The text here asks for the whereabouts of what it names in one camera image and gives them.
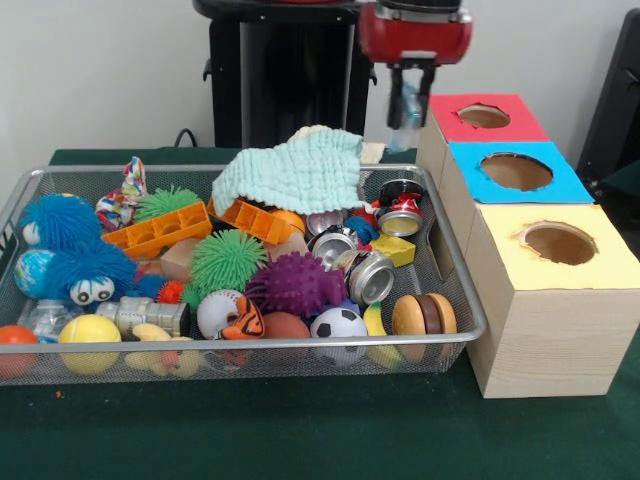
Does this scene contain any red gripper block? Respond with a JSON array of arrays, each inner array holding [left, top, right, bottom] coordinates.
[[358, 4, 474, 129]]

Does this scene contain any crushed clear plastic bottle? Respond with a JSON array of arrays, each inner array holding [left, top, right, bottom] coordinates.
[[389, 69, 426, 153]]

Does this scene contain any cream muslin cloth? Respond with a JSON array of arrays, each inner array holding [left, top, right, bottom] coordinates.
[[292, 124, 387, 165]]

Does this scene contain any light blue muslin cloth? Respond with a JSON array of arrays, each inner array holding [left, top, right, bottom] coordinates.
[[210, 127, 369, 214]]

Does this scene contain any wooden box with three holes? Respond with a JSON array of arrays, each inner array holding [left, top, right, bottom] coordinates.
[[415, 92, 640, 400]]

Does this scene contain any crushed red soda can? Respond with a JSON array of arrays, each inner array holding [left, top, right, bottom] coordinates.
[[376, 178, 426, 237]]

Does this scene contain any black upright panel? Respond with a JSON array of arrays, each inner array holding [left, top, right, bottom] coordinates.
[[574, 7, 640, 174]]

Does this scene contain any toy hamburger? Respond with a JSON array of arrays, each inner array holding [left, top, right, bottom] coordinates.
[[391, 292, 459, 361]]

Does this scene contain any purple spiky ball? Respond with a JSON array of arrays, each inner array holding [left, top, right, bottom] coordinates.
[[244, 251, 347, 317]]

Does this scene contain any green clothed side table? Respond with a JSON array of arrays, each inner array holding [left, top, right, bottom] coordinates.
[[594, 162, 640, 214]]

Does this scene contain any small soccer ball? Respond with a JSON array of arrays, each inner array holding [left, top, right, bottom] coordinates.
[[308, 307, 369, 366]]

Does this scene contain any green spiky ball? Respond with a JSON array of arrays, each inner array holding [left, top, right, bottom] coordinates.
[[189, 229, 269, 296]]

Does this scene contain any dark green table cloth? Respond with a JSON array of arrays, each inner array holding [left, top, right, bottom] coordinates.
[[0, 147, 640, 480]]

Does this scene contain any blue furry toy with eyes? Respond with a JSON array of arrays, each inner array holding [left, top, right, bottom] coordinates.
[[49, 239, 139, 306]]

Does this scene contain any blue furry puffer ball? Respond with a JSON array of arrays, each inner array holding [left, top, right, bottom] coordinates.
[[19, 193, 104, 246]]

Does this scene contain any yellow ball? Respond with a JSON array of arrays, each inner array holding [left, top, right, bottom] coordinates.
[[58, 313, 122, 374]]

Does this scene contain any orange ball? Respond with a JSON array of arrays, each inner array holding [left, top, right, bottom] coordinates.
[[0, 324, 40, 379]]

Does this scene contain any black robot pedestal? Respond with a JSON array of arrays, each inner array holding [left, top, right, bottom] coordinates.
[[192, 0, 381, 149]]

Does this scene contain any shallow wire mesh bin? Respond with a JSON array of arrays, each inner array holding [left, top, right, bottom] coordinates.
[[0, 163, 487, 387]]

